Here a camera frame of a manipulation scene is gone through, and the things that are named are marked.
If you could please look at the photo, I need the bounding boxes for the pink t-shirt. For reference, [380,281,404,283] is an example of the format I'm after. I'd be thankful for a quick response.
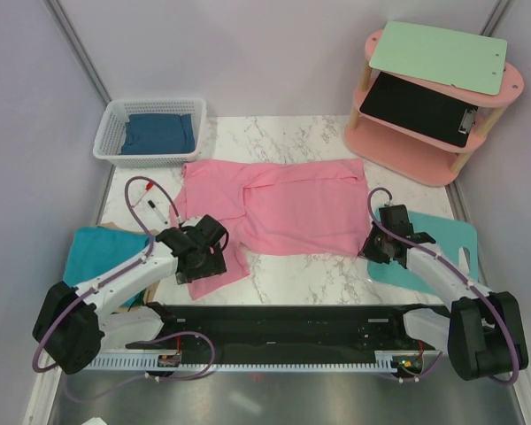
[175,158,371,300]

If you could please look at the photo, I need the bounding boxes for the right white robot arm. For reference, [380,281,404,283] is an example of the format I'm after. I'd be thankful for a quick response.
[360,205,528,385]

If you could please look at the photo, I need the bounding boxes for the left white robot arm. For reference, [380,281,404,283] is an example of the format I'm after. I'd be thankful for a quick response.
[33,215,229,375]

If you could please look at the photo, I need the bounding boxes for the folded tan t-shirt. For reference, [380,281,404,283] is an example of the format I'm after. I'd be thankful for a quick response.
[97,221,159,313]

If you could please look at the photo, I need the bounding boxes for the teal folding board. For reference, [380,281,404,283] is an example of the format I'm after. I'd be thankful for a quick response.
[367,211,479,295]

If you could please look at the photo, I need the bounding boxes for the red capped marker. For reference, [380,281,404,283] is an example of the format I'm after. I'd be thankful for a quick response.
[132,182,154,208]

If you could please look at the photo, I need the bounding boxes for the pink three-tier shelf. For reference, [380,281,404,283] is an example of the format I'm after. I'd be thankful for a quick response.
[343,29,525,187]

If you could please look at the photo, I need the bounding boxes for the folded teal t-shirt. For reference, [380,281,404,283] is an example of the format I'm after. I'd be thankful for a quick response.
[62,227,149,287]

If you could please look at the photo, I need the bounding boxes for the dark blue t-shirt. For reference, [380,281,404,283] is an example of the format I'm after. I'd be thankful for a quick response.
[120,113,196,155]

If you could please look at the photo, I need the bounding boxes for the white plastic basket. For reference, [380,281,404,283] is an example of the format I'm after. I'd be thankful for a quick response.
[93,97,207,168]

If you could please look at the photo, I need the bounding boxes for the black clipboard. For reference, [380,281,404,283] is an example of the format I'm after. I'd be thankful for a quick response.
[359,73,478,148]

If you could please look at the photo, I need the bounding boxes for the light green board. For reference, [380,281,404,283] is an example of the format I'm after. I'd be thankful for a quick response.
[370,21,507,96]

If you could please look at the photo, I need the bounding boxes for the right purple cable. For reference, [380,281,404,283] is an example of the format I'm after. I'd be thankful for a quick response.
[366,188,522,386]

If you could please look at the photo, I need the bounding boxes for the purple cable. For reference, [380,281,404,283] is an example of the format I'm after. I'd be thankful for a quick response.
[31,176,217,383]
[366,188,522,386]

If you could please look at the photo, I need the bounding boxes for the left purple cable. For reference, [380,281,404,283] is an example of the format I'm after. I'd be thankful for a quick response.
[31,176,217,383]

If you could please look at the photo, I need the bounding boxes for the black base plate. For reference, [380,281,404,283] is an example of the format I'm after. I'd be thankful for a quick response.
[128,303,432,364]

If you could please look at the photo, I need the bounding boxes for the white cable duct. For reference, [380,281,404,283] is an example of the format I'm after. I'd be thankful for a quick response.
[85,352,421,373]

